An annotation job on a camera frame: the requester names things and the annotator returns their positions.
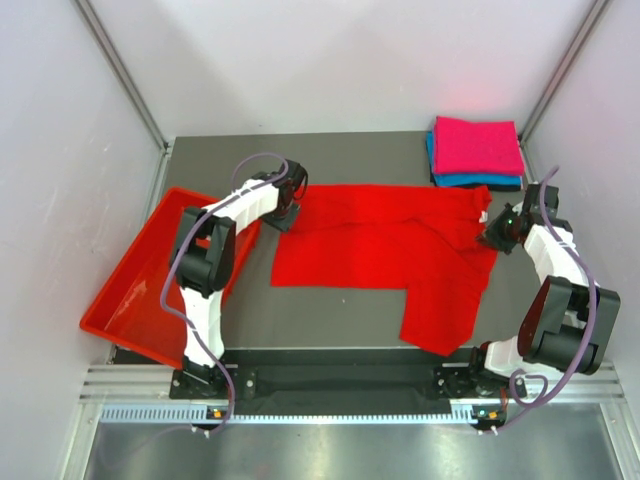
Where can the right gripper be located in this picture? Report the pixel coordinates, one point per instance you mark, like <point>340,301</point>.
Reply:
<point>491,236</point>

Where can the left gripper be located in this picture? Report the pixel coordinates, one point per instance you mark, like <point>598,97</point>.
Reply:
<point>286,222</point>

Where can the red t-shirt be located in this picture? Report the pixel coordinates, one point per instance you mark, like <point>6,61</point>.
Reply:
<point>422,240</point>

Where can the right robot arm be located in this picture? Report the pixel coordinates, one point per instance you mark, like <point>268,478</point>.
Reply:
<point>567,328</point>

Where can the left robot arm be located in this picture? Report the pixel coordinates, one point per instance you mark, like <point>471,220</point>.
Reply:
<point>202,264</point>

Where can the black folded t-shirt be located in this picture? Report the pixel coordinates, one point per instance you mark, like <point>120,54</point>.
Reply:
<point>491,187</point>

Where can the blue folded t-shirt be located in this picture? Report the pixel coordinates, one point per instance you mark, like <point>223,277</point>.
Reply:
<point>458,178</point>

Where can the pink folded t-shirt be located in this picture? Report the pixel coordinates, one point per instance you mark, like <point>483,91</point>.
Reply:
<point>466,147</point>

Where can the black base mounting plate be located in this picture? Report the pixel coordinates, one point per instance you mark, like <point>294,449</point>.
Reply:
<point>257,373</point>

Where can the left aluminium frame post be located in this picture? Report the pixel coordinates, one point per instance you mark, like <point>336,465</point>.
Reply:
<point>99,33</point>

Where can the aluminium frame post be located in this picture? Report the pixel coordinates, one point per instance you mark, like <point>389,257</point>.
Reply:
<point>99,33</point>
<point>586,28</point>

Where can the right aluminium frame post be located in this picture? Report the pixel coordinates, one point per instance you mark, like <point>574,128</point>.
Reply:
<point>586,28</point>

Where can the aluminium front rail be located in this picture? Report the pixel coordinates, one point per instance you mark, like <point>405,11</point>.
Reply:
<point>140,394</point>

